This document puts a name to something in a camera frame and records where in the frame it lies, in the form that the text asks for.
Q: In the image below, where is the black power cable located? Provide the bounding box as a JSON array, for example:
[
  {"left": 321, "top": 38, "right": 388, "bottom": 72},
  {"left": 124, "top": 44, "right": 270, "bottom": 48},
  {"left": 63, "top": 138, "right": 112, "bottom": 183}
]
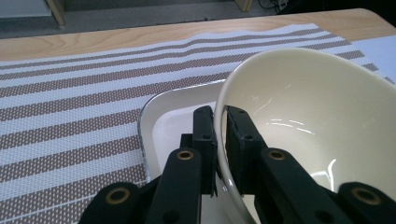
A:
[{"left": 257, "top": 0, "right": 288, "bottom": 11}]

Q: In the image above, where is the cream ceramic bowl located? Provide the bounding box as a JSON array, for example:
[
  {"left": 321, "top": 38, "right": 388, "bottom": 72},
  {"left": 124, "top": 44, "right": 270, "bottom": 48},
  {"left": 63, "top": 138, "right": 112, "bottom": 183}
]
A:
[{"left": 213, "top": 47, "right": 396, "bottom": 224}]

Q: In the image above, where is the white cabinet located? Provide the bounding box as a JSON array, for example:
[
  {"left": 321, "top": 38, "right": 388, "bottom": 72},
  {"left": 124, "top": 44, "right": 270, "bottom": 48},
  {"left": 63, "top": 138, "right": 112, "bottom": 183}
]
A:
[{"left": 0, "top": 0, "right": 52, "bottom": 19}]

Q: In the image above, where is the white square plate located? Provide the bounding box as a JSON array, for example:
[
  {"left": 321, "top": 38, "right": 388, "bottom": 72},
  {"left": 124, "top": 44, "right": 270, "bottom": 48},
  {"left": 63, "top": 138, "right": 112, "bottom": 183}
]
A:
[{"left": 136, "top": 78, "right": 260, "bottom": 224}]

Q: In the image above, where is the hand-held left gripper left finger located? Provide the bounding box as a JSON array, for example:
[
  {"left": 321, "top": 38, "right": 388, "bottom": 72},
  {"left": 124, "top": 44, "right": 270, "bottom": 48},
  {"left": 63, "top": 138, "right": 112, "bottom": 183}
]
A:
[{"left": 179, "top": 105, "right": 219, "bottom": 198}]

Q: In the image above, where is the striped woven placemat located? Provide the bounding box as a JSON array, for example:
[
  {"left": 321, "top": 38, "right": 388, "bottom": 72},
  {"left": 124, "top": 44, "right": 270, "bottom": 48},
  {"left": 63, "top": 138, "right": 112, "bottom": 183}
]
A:
[{"left": 0, "top": 22, "right": 396, "bottom": 224}]

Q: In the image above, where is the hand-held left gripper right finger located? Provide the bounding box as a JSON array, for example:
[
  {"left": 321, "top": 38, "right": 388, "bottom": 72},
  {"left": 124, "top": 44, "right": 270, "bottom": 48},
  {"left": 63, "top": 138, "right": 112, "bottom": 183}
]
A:
[{"left": 224, "top": 105, "right": 269, "bottom": 196}]

